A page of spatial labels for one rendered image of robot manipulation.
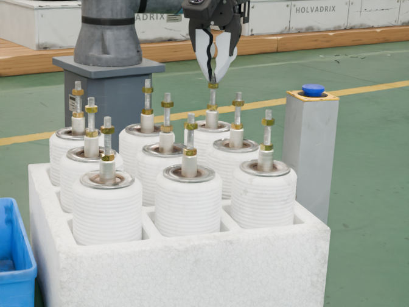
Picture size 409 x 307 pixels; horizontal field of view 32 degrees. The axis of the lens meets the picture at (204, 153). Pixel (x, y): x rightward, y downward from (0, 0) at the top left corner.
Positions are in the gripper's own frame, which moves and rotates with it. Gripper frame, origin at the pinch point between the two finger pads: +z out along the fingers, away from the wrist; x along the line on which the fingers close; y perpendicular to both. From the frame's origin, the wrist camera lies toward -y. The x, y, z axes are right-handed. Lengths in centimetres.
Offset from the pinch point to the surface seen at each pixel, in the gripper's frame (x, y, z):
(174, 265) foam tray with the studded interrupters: -10.2, -33.2, 19.5
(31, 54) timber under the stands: 133, 122, 28
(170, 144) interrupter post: -0.7, -16.6, 8.1
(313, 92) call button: -16.2, 7.4, 2.3
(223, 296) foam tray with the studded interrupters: -15.5, -28.2, 25.2
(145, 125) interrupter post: 8.1, -8.7, 8.3
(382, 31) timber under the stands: 30, 312, 30
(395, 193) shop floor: -25, 55, 35
